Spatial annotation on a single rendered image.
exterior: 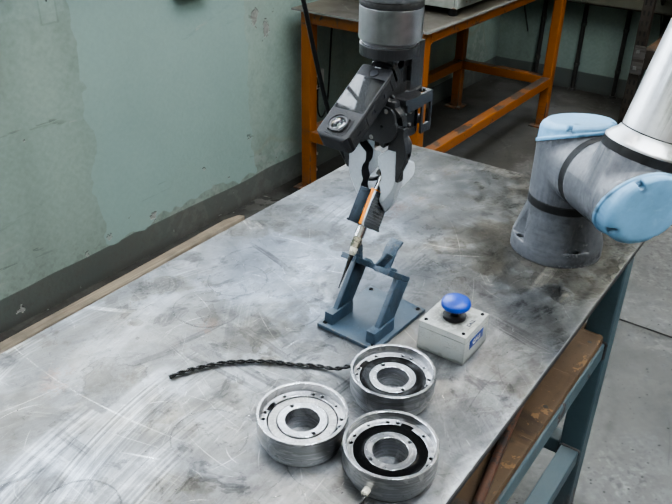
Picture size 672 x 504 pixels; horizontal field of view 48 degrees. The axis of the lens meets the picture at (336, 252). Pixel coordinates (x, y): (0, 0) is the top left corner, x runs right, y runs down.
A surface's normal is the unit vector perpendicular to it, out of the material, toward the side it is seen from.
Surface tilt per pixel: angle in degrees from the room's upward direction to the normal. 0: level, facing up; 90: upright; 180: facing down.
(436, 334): 90
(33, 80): 90
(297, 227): 0
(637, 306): 0
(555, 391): 0
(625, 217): 97
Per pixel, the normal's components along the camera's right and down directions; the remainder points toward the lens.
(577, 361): 0.02, -0.87
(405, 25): 0.40, 0.47
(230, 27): 0.81, 0.30
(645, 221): 0.22, 0.60
